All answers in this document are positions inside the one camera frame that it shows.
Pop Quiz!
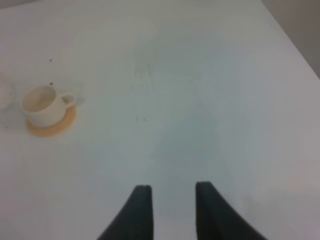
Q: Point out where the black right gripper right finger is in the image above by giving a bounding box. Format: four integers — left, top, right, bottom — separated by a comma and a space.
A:
195, 181, 265, 240

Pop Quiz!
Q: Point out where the orange coaster under right cup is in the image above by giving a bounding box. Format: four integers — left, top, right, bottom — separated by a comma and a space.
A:
25, 105, 77, 137

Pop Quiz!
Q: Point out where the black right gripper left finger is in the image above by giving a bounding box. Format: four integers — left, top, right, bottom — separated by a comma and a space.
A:
99, 185, 153, 240

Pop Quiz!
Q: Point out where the white teacup far right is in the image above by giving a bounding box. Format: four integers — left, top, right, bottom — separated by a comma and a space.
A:
20, 85, 77, 128

